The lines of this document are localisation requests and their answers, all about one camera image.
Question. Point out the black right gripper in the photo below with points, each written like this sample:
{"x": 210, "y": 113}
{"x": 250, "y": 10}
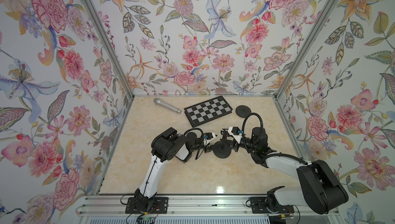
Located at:
{"x": 234, "y": 144}

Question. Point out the black microphone stand pole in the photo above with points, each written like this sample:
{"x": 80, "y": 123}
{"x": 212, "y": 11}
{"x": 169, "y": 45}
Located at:
{"x": 223, "y": 144}

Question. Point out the black microphone clip holder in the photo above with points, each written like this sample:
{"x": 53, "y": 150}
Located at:
{"x": 224, "y": 132}

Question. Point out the black round stand base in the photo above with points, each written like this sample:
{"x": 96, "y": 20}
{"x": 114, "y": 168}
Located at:
{"x": 218, "y": 153}

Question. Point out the black round disc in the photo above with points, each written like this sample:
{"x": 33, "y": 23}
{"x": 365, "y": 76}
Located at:
{"x": 243, "y": 111}

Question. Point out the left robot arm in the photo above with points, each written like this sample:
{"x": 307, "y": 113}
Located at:
{"x": 166, "y": 146}

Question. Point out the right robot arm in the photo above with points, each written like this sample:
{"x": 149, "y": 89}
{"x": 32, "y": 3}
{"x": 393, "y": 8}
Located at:
{"x": 319, "y": 188}

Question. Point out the silver handheld microphone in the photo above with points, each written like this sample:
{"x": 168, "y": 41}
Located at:
{"x": 166, "y": 105}

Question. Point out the black white chessboard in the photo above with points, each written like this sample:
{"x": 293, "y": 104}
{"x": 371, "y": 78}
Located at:
{"x": 207, "y": 111}

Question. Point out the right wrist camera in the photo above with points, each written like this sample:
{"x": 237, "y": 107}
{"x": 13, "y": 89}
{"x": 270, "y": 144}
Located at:
{"x": 236, "y": 133}

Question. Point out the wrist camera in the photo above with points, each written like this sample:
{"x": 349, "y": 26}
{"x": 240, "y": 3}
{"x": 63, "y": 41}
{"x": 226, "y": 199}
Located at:
{"x": 208, "y": 137}
{"x": 236, "y": 133}

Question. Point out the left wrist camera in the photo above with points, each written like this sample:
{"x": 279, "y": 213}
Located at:
{"x": 208, "y": 137}

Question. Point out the aluminium front rail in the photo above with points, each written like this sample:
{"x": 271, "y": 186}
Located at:
{"x": 196, "y": 209}

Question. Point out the left aluminium corner post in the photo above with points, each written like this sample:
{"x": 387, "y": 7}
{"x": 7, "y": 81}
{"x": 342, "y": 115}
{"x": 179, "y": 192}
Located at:
{"x": 101, "y": 32}

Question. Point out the aluminium corner post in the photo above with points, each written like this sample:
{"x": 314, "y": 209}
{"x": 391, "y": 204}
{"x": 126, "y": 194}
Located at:
{"x": 101, "y": 32}
{"x": 310, "y": 39}

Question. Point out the right aluminium corner post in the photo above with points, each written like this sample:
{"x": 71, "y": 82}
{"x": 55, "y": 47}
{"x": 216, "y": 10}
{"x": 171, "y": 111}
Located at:
{"x": 310, "y": 39}

